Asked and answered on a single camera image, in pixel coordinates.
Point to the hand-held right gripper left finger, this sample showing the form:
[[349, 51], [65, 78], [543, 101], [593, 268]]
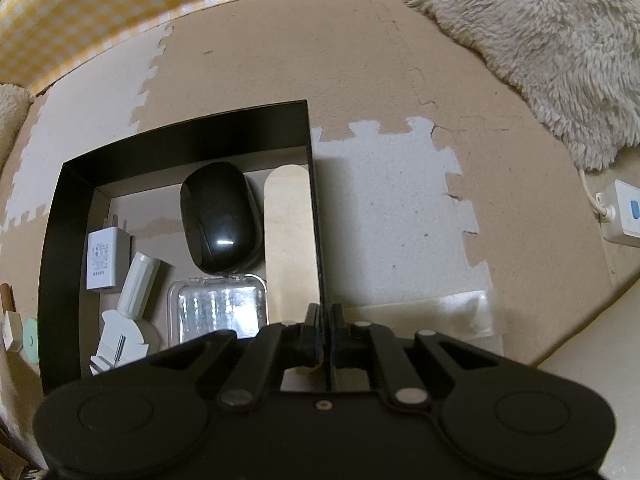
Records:
[[313, 335]]

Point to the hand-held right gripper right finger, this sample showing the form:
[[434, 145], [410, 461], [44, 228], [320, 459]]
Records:
[[334, 335]]

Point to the clear plastic battery case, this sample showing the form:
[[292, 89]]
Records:
[[220, 310]]

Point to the black computer mouse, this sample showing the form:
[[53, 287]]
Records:
[[220, 220]]

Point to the white ribbed cylinder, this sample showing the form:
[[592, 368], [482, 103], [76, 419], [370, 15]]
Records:
[[140, 282]]

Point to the white cylindrical adapter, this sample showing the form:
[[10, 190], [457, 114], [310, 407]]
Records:
[[122, 340]]

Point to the white plug charger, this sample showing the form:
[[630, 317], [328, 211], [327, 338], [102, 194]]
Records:
[[104, 260]]

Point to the black box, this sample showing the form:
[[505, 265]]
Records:
[[200, 135]]

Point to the clear plastic bag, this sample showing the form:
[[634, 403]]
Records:
[[425, 317]]

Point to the flat wooden stick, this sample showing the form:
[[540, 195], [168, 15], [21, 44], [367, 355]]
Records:
[[290, 240]]

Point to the white foam puzzle mat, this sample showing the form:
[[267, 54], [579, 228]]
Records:
[[390, 210], [75, 125]]

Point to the mint green round item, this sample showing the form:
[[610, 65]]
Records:
[[31, 340]]

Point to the beige foam puzzle mat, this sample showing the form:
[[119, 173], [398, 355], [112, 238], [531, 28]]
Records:
[[325, 50]]

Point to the white power strip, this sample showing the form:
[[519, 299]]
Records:
[[622, 212]]

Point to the white fluffy blanket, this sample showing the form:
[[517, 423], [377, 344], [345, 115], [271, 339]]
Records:
[[540, 45]]

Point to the cream fluffy cushion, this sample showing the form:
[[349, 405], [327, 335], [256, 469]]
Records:
[[12, 115]]

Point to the yellow checked bed sheet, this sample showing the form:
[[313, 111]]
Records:
[[90, 15]]

